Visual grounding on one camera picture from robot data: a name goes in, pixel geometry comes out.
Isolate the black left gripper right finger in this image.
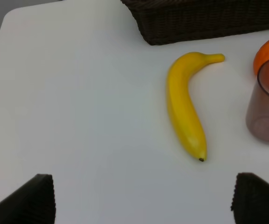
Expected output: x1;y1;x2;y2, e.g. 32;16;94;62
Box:
231;173;269;224

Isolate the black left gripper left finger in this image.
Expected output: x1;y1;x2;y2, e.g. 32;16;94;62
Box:
0;174;56;224

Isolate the yellow banana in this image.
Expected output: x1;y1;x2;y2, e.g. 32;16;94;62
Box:
166;52;225;162

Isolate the translucent pink plastic cup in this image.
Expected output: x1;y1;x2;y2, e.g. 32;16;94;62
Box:
246;60;269;143

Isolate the dark brown wicker basket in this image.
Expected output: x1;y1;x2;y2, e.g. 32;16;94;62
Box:
122;0;269;45

